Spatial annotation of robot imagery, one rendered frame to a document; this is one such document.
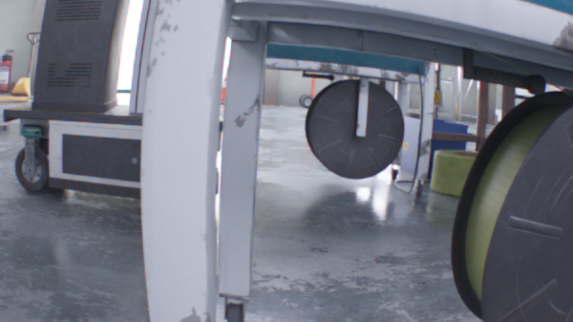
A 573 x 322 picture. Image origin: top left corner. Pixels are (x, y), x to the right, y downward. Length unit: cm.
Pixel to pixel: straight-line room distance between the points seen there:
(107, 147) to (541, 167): 149
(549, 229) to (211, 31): 50
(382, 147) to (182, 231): 238
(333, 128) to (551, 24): 233
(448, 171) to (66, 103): 180
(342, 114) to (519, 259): 212
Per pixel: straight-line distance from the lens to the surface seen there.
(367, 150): 277
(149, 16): 205
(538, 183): 69
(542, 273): 74
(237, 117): 93
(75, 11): 199
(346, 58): 253
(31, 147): 203
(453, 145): 333
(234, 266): 97
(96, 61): 196
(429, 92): 262
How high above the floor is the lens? 45
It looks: 5 degrees down
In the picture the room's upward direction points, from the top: 4 degrees clockwise
